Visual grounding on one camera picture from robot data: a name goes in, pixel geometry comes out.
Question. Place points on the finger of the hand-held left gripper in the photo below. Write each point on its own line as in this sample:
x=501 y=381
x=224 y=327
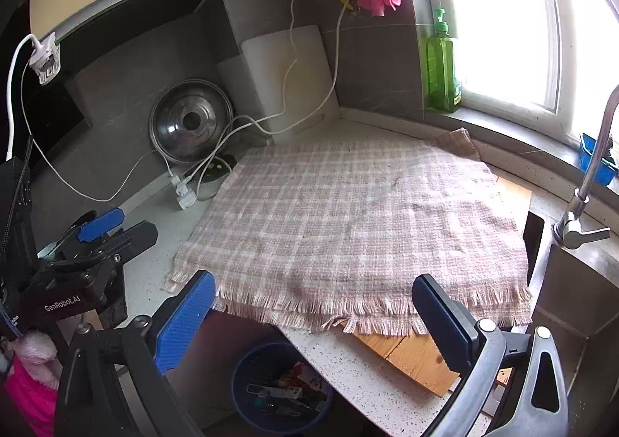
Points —
x=130 y=243
x=101 y=224

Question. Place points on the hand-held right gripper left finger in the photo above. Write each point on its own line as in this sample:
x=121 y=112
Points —
x=186 y=321

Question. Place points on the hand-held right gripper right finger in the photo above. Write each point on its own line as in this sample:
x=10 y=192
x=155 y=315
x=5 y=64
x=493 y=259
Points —
x=437 y=316

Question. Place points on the blue plastic waste basket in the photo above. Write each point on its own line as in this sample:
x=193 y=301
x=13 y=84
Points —
x=244 y=393

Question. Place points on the person's left forearm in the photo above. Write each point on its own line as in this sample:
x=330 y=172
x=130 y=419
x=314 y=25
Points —
x=29 y=393

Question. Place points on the wooden board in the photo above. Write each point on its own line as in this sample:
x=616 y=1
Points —
x=416 y=359

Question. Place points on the white power strip with plugs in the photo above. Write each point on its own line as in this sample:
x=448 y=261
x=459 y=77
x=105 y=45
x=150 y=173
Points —
x=186 y=197

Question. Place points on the black round dish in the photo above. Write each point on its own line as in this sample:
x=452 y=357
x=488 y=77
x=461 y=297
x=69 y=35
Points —
x=220 y=171

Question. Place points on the steel pot lid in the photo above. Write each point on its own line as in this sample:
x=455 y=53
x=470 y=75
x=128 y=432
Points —
x=169 y=127

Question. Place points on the pink plaid fringed cloth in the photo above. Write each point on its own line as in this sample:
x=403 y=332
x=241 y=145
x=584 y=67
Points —
x=362 y=214

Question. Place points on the steel sink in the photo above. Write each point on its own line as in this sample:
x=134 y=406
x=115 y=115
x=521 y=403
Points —
x=575 y=301

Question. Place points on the steel faucet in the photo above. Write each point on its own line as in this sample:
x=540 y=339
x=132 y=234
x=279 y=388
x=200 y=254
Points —
x=573 y=229

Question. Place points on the blue plastic container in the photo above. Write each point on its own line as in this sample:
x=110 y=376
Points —
x=592 y=156

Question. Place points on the white cutting board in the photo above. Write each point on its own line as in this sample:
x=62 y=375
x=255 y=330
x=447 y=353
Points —
x=280 y=65

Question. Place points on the green soap pump bottle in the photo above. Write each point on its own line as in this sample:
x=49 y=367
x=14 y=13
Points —
x=440 y=74

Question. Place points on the white framed window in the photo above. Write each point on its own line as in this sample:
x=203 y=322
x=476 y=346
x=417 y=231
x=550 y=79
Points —
x=493 y=6

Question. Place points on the white wall charger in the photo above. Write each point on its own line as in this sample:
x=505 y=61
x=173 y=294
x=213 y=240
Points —
x=46 y=62

